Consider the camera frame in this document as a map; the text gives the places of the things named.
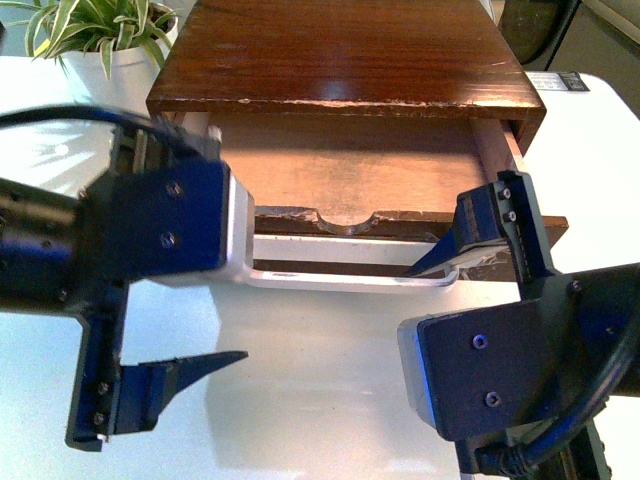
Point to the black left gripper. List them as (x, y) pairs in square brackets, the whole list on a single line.
[(159, 209)]

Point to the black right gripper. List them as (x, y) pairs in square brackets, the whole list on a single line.
[(516, 387)]

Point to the brown wooden drawer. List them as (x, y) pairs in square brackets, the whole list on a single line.
[(358, 177)]

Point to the white drawer handle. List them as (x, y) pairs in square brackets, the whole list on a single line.
[(360, 265)]

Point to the brown wooden drawer cabinet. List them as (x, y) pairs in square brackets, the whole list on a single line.
[(430, 59)]

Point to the white label sticker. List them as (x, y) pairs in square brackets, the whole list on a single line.
[(557, 81)]

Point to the white plant pot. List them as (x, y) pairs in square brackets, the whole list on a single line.
[(132, 76)]

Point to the green striped spider plant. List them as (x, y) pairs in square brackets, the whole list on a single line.
[(93, 26)]

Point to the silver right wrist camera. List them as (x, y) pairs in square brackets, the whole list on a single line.
[(414, 370)]

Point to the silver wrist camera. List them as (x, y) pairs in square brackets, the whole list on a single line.
[(239, 244), (414, 370)]

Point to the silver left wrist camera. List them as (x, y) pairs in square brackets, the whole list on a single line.
[(239, 244)]

